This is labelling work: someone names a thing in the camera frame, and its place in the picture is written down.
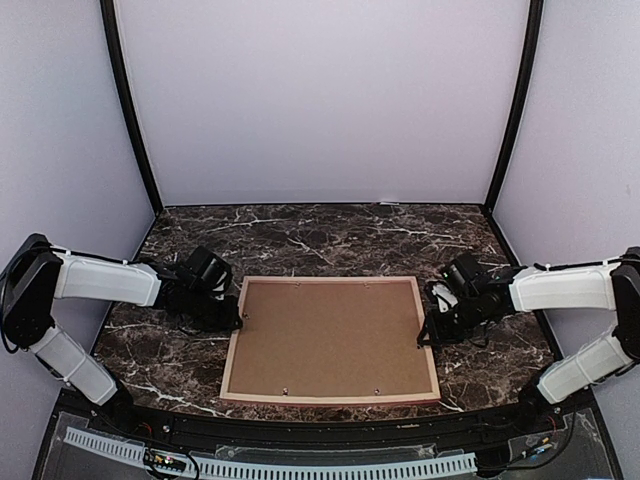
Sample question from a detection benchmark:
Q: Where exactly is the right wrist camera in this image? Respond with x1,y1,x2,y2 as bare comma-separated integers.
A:
425,282,458,313

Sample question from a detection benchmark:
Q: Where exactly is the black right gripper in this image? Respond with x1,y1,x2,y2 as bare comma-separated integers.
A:
417,293,485,346

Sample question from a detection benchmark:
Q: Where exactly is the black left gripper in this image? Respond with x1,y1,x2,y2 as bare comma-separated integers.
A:
185,287,241,333

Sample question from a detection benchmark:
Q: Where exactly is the left black corner post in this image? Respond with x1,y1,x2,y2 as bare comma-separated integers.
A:
99,0,164,216

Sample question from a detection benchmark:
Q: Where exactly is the right black corner post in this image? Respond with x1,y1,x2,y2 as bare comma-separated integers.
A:
484,0,544,214

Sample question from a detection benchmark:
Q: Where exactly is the brown cardboard backing board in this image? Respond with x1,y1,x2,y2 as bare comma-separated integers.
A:
227,279,435,394

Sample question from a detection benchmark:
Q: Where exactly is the white slotted cable duct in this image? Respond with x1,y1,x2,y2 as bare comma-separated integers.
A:
63,427,478,479

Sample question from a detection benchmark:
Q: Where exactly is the black front table rail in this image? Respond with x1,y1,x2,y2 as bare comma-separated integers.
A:
84,399,551,454

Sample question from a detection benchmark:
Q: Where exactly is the black corner post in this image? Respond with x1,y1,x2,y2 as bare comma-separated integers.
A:
484,0,544,214
99,0,164,216

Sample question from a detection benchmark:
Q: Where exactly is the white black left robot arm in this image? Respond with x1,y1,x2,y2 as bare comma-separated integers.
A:
1,233,243,436

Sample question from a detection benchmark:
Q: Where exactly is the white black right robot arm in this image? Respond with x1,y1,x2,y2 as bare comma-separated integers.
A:
416,246,639,434

